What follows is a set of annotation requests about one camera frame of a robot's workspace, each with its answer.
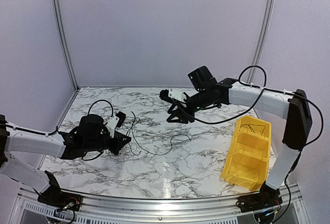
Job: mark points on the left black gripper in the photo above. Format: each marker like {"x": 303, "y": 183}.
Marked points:
{"x": 119, "y": 142}

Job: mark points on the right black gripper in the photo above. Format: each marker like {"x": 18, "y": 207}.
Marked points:
{"x": 184, "y": 118}

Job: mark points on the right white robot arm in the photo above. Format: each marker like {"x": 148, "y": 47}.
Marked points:
{"x": 286, "y": 109}

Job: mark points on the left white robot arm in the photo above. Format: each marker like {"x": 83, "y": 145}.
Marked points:
{"x": 62, "y": 145}

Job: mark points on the yellow plastic bin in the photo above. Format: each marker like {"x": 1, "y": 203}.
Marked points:
{"x": 247, "y": 161}

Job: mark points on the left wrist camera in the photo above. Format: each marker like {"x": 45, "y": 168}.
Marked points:
{"x": 92, "y": 125}

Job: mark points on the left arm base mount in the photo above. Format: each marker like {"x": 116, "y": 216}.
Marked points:
{"x": 55, "y": 196}

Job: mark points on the right aluminium frame post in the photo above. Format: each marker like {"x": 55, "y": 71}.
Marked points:
{"x": 263, "y": 31}

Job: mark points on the aluminium frame post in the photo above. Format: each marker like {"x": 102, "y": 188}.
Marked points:
{"x": 263, "y": 31}
{"x": 64, "y": 44}

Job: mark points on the aluminium front rail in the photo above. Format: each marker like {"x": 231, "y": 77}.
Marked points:
{"x": 106, "y": 209}

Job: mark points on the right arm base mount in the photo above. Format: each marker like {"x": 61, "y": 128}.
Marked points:
{"x": 267, "y": 197}

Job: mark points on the left aluminium frame post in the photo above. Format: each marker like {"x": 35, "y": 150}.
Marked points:
{"x": 64, "y": 44}

